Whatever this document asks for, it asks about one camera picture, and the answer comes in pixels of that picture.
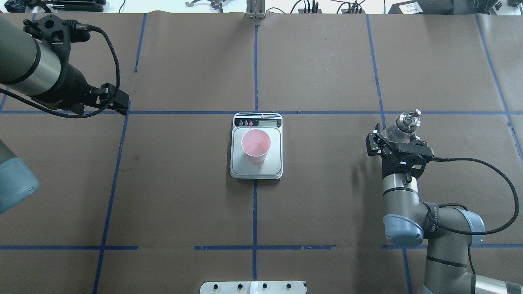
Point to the brown paper table cover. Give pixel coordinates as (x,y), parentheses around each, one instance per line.
(145,203)

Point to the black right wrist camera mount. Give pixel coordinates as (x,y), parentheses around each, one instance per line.
(416,146)

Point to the white pedestal column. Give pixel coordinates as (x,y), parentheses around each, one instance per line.
(254,287)

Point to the aluminium frame post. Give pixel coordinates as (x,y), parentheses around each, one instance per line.
(255,9)

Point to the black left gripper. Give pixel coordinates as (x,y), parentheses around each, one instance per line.
(72,85)

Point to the silver digital kitchen scale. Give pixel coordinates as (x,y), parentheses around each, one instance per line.
(272,166)

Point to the black folded tripod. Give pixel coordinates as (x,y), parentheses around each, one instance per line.
(67,5)

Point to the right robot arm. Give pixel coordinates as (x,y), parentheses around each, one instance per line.
(449,230)

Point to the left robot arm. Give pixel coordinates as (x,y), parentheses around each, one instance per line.
(36,70)

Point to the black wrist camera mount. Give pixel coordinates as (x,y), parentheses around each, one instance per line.
(54,30)
(416,146)

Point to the clear glass sauce bottle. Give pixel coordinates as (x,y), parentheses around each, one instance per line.
(403,127)

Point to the pink plastic cup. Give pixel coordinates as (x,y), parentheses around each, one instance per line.
(255,144)

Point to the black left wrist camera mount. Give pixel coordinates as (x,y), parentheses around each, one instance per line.
(54,30)

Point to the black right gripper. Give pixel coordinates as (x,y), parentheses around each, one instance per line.
(392,167)

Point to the black box with label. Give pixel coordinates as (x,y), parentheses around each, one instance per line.
(432,7)

